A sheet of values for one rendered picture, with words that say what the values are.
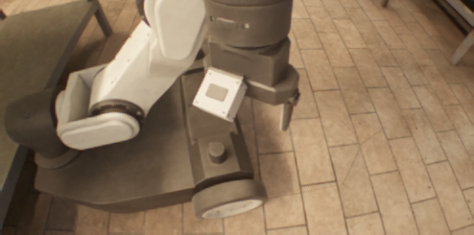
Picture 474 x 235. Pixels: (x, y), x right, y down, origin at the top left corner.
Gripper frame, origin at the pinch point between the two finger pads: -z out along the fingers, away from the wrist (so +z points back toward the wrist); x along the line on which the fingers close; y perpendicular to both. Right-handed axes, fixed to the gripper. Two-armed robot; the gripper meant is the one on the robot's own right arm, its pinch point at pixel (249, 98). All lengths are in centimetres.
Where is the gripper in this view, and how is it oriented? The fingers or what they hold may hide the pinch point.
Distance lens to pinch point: 33.3
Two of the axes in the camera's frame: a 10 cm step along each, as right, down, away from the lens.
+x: 8.9, 3.3, -3.2
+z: -0.1, -6.8, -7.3
